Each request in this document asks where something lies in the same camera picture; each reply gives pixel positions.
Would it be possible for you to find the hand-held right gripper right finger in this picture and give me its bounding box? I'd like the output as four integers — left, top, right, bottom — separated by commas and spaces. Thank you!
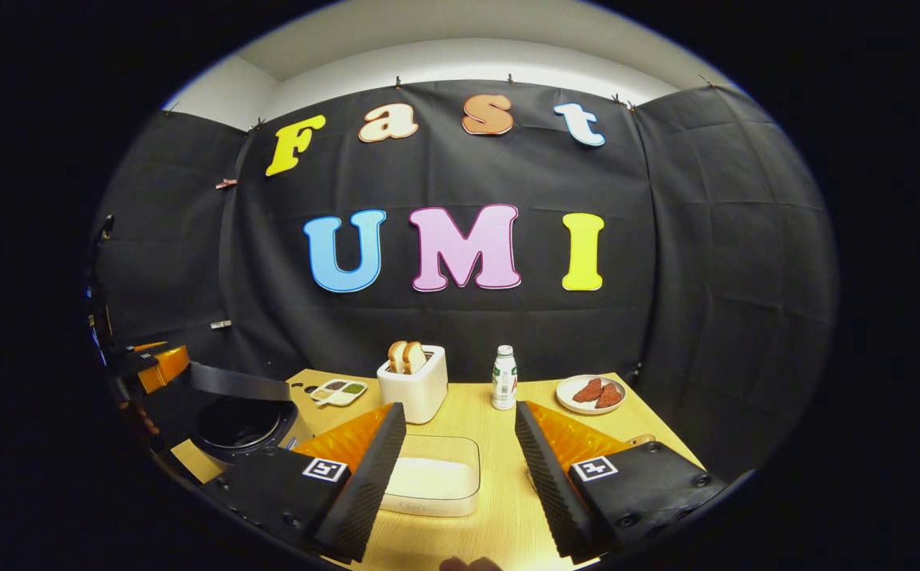
515, 399, 730, 565

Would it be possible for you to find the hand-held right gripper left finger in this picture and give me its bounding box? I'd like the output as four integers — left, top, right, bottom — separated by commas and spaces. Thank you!
198, 402, 408, 564

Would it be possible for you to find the white rice heap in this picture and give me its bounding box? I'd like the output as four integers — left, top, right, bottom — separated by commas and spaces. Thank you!
385, 458, 478, 500

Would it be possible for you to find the dark rice cooker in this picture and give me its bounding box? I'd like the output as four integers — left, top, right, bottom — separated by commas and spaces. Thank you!
187, 361, 312, 469

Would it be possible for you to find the clear plastic rice box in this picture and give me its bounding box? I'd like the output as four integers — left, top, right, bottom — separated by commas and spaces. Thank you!
381, 435, 482, 518

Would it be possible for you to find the white round plate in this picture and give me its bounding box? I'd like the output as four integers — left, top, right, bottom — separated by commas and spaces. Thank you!
555, 374, 627, 416

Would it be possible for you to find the white divided grain dish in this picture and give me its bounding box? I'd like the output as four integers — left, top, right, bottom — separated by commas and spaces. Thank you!
309, 379, 368, 408

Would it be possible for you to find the white toaster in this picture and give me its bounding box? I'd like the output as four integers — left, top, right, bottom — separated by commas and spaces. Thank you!
377, 346, 449, 425

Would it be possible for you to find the white green milk bottle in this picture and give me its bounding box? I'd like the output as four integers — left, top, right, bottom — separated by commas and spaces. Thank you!
492, 345, 518, 411

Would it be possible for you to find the black backdrop cloth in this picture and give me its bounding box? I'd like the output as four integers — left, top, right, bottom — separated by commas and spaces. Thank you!
89, 79, 838, 481

